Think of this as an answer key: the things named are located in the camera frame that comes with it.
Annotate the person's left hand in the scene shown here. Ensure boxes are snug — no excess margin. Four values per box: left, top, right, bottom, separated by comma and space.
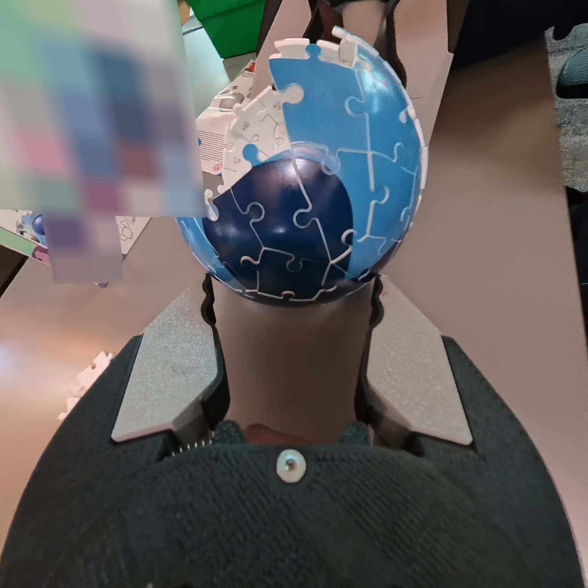
243, 423, 314, 445

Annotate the green plastic bin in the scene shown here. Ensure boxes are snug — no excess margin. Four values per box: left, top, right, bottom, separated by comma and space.
186, 0, 267, 59

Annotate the person's right hand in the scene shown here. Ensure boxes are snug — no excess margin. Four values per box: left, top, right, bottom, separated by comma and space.
316, 0, 348, 42

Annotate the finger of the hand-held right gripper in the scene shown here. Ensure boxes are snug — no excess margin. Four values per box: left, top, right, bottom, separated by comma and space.
255, 0, 319, 96
390, 0, 454, 144

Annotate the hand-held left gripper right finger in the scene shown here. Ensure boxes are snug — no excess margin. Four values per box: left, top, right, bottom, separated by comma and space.
354, 275, 474, 449

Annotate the white instruction sheet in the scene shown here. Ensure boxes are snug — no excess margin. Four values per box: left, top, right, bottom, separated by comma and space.
195, 57, 276, 180

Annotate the blue puzzle ball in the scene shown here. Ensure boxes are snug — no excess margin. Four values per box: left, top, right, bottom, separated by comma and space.
176, 25, 430, 307

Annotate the green printed puzzle box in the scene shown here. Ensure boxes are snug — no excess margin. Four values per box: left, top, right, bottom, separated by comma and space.
0, 209, 152, 288

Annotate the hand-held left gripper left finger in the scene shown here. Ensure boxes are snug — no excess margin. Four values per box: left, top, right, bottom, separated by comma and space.
111, 275, 229, 444

